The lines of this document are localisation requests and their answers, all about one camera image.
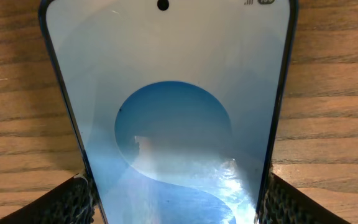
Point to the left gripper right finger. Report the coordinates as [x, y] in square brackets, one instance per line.
[282, 203]

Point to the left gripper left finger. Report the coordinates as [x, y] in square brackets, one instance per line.
[72, 202]

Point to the blue Galaxy smartphone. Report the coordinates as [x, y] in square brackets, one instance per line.
[174, 103]

